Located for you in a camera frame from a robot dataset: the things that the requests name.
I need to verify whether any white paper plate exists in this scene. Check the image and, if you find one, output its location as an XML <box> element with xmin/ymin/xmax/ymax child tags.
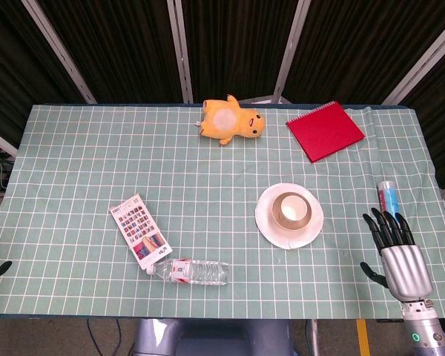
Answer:
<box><xmin>254</xmin><ymin>182</ymin><xmax>324</xmax><ymax>251</ymax></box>

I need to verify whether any clear plastic water bottle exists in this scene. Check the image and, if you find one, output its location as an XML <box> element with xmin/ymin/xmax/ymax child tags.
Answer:
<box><xmin>147</xmin><ymin>258</ymin><xmax>231</xmax><ymax>286</ymax></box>

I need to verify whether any blue and red tube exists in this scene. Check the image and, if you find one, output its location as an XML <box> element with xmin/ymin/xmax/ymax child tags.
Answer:
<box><xmin>377</xmin><ymin>179</ymin><xmax>402</xmax><ymax>223</ymax></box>

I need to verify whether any brown paper cup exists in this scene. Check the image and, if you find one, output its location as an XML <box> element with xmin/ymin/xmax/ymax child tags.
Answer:
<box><xmin>269</xmin><ymin>193</ymin><xmax>313</xmax><ymax>231</ymax></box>

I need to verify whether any colourful printed card pack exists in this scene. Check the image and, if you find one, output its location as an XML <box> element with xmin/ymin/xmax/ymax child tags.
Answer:
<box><xmin>108</xmin><ymin>191</ymin><xmax>172</xmax><ymax>270</ymax></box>

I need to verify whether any white metal frame post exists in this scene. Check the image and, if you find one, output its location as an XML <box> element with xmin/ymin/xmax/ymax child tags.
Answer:
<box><xmin>272</xmin><ymin>0</ymin><xmax>312</xmax><ymax>104</ymax></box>
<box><xmin>20</xmin><ymin>0</ymin><xmax>98</xmax><ymax>105</ymax></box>
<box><xmin>165</xmin><ymin>0</ymin><xmax>194</xmax><ymax>105</ymax></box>
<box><xmin>381</xmin><ymin>14</ymin><xmax>445</xmax><ymax>106</ymax></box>

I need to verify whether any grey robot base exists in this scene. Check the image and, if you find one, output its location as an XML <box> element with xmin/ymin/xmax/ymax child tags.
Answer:
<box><xmin>131</xmin><ymin>317</ymin><xmax>294</xmax><ymax>356</ymax></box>

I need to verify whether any yellow plush duck toy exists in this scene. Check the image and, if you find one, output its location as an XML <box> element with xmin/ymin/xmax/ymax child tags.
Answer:
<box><xmin>197</xmin><ymin>93</ymin><xmax>266</xmax><ymax>147</ymax></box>

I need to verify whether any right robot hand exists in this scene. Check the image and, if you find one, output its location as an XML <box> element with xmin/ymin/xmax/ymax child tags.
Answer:
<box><xmin>359</xmin><ymin>207</ymin><xmax>433</xmax><ymax>301</ymax></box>

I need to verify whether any red spiral notebook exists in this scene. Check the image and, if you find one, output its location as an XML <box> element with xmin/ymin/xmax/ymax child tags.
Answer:
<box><xmin>285</xmin><ymin>100</ymin><xmax>366</xmax><ymax>164</ymax></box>

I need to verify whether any green checkered tablecloth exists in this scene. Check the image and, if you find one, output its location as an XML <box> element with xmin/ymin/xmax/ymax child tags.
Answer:
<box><xmin>0</xmin><ymin>103</ymin><xmax>445</xmax><ymax>320</ymax></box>

